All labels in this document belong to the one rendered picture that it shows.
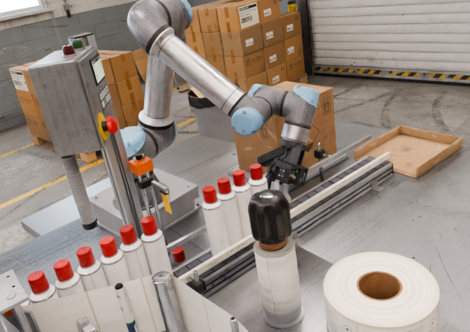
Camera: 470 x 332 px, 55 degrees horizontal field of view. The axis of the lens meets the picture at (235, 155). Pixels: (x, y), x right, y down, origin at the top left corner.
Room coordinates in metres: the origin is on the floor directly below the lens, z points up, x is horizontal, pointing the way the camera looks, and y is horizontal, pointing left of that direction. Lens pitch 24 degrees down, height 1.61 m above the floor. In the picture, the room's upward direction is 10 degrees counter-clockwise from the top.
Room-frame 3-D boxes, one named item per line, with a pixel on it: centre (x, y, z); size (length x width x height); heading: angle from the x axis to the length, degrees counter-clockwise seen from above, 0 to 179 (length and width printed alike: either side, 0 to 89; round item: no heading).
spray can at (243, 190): (1.08, 0.00, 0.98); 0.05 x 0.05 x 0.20
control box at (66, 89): (0.96, 0.31, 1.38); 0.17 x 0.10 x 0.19; 0
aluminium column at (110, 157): (1.05, 0.29, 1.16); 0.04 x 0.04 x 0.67; 35
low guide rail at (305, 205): (1.09, -0.08, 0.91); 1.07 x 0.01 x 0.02; 125
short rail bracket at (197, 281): (0.87, 0.14, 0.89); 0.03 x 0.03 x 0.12; 35
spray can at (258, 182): (1.10, -0.05, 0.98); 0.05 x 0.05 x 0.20
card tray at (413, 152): (1.52, -0.64, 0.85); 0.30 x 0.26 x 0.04; 125
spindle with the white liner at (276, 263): (0.77, -0.05, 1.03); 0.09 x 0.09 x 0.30
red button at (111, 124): (0.91, 0.25, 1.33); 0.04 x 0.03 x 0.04; 0
